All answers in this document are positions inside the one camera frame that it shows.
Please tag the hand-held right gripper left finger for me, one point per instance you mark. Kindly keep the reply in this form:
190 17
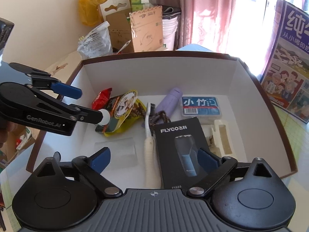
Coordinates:
101 160

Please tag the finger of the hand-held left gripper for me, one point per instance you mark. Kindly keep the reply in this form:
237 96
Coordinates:
91 117
70 90

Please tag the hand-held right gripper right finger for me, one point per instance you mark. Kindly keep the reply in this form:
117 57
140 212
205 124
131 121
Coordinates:
207 160

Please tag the small white capped bottle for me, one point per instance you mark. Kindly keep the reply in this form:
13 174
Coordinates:
105 117

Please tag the red snack packet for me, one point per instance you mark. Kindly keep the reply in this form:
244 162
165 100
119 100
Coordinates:
100 99

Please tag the clear plastic container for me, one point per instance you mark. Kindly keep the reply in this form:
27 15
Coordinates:
120 149

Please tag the cream hair claw clip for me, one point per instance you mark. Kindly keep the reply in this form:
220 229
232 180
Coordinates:
223 137

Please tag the cartoon print snack packet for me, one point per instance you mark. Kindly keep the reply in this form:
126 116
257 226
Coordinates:
120 106

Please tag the black shaver box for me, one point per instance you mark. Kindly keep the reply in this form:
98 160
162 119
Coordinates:
173 135

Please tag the yellow nut snack packet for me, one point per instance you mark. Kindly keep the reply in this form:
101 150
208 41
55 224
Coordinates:
135 110

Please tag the blue tissue packet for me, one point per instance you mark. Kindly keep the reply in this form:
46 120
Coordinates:
201 107

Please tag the leopard braided hair band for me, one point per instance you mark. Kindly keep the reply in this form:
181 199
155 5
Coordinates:
160 119

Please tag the purple tube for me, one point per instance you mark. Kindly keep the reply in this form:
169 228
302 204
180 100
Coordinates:
167 102

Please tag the brown cardboard storage box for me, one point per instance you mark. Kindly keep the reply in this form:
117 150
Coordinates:
157 77

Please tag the plaid cloth desktop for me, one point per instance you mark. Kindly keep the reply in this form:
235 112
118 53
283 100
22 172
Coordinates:
294 135

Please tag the cream printed blanket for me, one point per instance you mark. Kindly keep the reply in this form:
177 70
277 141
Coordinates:
62 65

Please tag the printed clear plastic bag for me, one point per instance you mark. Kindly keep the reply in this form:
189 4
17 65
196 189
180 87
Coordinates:
95 42

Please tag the plain brown cardboard box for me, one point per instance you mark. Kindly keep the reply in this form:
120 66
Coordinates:
119 33

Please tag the yellow plastic bag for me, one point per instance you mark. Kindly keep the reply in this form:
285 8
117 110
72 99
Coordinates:
93 2

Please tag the white cardboard hanger pack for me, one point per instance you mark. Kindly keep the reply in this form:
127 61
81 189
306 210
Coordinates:
113 7

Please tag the printed tan cardboard box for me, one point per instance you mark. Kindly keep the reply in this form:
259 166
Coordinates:
147 29

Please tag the green and white tissue pack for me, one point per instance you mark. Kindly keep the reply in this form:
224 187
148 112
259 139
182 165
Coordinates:
141 1

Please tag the stack of white buckets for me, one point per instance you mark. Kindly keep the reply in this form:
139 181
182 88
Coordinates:
170 33

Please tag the blue illustrated milk carton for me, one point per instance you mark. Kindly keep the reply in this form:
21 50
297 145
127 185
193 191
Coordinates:
287 60

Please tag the grey cloth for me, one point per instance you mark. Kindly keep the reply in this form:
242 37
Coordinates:
171 11

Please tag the pink curtain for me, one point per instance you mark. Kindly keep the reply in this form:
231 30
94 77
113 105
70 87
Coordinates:
212 12

